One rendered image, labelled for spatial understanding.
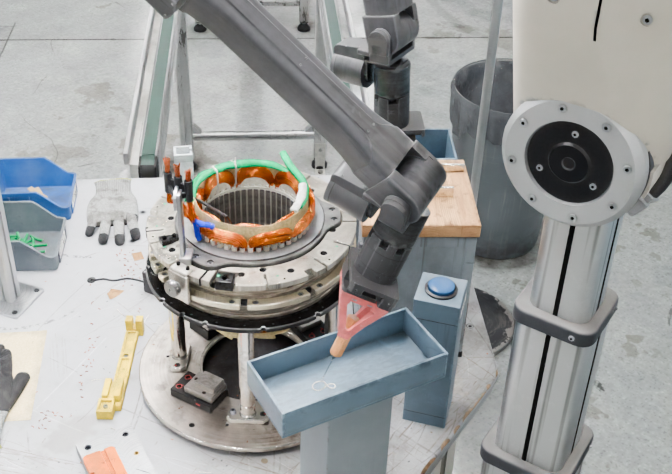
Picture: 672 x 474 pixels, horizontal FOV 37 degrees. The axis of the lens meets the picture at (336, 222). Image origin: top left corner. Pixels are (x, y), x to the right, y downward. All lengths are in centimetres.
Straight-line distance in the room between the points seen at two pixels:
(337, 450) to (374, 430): 6
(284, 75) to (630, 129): 38
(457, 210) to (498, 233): 162
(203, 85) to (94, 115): 49
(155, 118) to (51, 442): 106
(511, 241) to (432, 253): 166
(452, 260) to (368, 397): 39
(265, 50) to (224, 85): 317
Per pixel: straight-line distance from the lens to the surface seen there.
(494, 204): 320
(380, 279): 126
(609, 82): 102
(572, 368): 132
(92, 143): 394
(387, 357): 142
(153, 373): 173
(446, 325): 153
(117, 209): 212
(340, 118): 114
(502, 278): 327
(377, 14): 153
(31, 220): 210
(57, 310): 192
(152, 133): 245
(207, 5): 114
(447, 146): 187
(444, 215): 163
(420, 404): 165
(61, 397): 175
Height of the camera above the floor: 199
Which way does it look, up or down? 35 degrees down
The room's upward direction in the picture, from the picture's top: 2 degrees clockwise
